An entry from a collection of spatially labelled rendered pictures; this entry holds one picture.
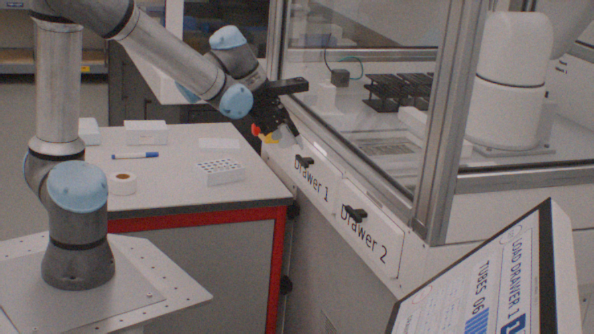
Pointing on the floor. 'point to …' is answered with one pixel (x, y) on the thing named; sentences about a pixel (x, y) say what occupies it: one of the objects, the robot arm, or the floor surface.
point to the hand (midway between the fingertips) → (299, 140)
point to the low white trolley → (204, 224)
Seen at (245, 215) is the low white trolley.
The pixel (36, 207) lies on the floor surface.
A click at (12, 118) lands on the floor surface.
